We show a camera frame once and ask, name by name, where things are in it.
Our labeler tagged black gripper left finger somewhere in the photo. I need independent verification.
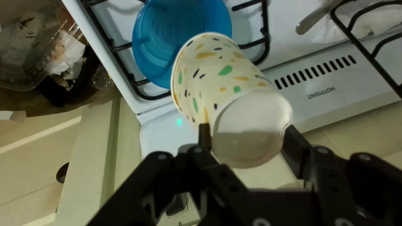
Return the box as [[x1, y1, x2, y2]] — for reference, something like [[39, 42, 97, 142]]
[[87, 122, 261, 226]]

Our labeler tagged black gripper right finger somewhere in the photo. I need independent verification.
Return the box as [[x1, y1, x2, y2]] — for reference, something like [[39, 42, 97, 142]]
[[282, 123, 402, 226]]

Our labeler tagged speckled paper cup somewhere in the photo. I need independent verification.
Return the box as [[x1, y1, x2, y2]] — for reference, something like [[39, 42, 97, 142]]
[[170, 32, 295, 170]]

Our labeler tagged blue plastic bowl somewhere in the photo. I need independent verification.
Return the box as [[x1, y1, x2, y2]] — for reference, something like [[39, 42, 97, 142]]
[[131, 0, 234, 91]]

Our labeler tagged white gas stove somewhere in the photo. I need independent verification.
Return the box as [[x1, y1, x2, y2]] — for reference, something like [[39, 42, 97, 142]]
[[62, 0, 402, 170]]

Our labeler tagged black stove grate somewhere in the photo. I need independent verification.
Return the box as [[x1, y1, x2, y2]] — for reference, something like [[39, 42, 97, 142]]
[[79, 0, 271, 102], [329, 0, 402, 101]]

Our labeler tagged cream cabinet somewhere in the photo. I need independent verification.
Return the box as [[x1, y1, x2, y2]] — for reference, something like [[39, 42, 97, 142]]
[[0, 98, 145, 226]]

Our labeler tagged dark cabinet knob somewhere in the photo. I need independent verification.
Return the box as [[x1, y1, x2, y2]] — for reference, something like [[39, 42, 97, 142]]
[[54, 161, 70, 185]]

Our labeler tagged metal spoon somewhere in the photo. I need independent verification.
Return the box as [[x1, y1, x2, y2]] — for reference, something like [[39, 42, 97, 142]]
[[294, 0, 346, 37]]

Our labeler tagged clear plastic trash container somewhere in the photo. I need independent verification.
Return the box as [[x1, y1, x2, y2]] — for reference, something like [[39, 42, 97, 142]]
[[0, 0, 91, 94]]

